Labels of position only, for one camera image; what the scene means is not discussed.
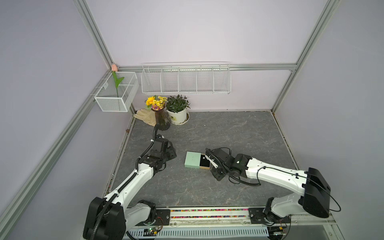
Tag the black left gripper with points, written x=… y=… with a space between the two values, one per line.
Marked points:
x=172 y=151

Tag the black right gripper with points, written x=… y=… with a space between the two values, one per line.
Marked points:
x=215 y=175

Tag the mint green jewelry box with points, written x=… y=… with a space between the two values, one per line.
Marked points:
x=195 y=161

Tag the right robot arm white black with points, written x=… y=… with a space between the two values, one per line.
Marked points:
x=311 y=194

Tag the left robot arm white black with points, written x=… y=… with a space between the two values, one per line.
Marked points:
x=109 y=217

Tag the dark glass vase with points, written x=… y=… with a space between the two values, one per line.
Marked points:
x=162 y=120

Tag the white plant pot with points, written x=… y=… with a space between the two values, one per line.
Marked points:
x=179 y=118

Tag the yellow flower bouquet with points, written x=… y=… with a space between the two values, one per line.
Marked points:
x=156 y=103

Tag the green potted plant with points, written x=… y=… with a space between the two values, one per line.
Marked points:
x=176 y=104

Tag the small white mesh basket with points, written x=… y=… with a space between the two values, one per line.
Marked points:
x=106 y=96

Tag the white vent grille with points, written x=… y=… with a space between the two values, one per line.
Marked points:
x=199 y=233

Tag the pink artificial tulip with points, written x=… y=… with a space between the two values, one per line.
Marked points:
x=117 y=80

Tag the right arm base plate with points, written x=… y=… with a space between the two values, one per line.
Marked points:
x=258 y=216

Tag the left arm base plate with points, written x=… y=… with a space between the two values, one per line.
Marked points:
x=162 y=218

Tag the long white wire basket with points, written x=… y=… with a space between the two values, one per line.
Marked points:
x=186 y=78

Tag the aluminium front rail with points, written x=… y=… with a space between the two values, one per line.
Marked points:
x=195 y=217

